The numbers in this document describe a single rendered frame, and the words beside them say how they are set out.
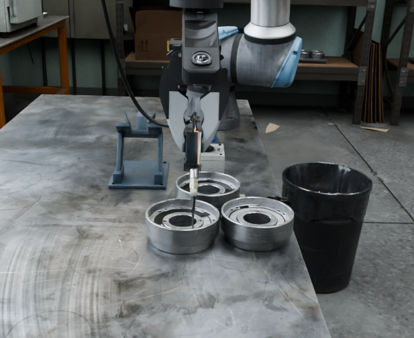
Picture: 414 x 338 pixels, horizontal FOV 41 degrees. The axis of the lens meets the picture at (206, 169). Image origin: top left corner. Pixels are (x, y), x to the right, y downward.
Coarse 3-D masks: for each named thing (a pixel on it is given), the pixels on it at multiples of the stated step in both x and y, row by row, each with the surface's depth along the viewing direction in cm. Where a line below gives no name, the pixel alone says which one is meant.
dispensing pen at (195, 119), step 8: (192, 120) 78; (200, 120) 79; (192, 128) 79; (192, 136) 76; (192, 144) 76; (192, 152) 76; (192, 160) 75; (184, 168) 78; (192, 168) 77; (192, 176) 76; (192, 184) 76; (192, 192) 76; (192, 200) 76; (192, 208) 76; (192, 216) 76; (192, 224) 75
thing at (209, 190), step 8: (184, 176) 92; (200, 176) 94; (208, 176) 94; (216, 176) 94; (224, 176) 93; (232, 176) 92; (176, 184) 88; (184, 184) 91; (200, 184) 91; (208, 184) 91; (216, 184) 91; (232, 184) 92; (176, 192) 88; (184, 192) 86; (200, 192) 91; (208, 192) 92; (216, 192) 91; (232, 192) 86; (200, 200) 84; (208, 200) 84; (216, 200) 85; (224, 200) 85
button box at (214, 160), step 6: (210, 144) 106; (216, 144) 106; (222, 144) 107; (210, 150) 102; (216, 150) 103; (222, 150) 103; (204, 156) 100; (210, 156) 100; (216, 156) 100; (222, 156) 100; (204, 162) 101; (210, 162) 101; (216, 162) 101; (222, 162) 101; (204, 168) 101; (210, 168) 101; (216, 168) 101; (222, 168) 101
